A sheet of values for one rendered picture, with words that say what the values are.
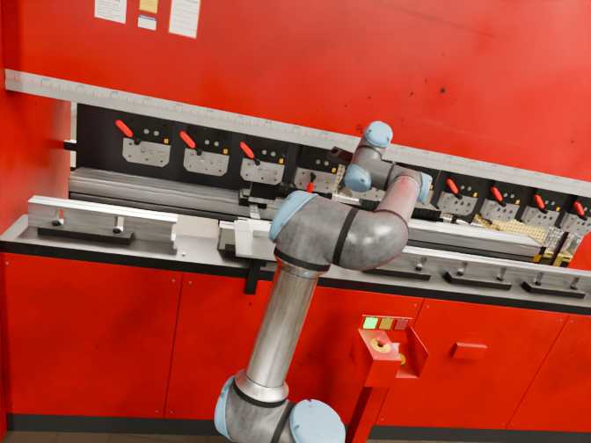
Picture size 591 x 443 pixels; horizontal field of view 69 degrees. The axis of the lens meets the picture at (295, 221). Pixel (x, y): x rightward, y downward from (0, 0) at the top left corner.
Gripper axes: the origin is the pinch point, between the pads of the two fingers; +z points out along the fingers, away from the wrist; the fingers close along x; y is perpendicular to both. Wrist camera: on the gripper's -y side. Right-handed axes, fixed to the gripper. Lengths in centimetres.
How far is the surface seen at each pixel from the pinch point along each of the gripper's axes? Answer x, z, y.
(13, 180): -68, 13, -89
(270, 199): -13.6, 18.2, -19.5
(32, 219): -74, 21, -78
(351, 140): 16.1, -0.9, -7.9
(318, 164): 3.6, 5.6, -12.0
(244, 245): -36.2, 10.2, -13.4
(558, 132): 73, -4, 52
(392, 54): 38.9, -22.1, -13.1
